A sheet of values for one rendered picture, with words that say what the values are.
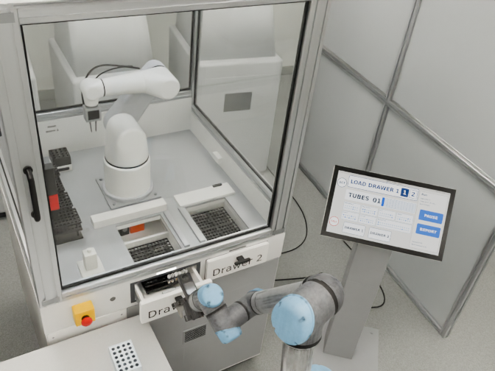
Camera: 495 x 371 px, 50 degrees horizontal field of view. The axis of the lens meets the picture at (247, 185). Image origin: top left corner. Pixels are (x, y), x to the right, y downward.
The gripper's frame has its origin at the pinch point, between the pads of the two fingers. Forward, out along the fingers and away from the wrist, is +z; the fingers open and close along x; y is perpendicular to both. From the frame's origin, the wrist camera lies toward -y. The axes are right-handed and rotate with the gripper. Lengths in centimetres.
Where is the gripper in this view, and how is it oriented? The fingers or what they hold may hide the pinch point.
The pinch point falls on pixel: (182, 302)
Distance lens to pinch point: 203.2
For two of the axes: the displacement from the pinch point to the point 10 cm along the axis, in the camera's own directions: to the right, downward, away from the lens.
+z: -3.6, 3.2, 8.7
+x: 8.7, -2.2, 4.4
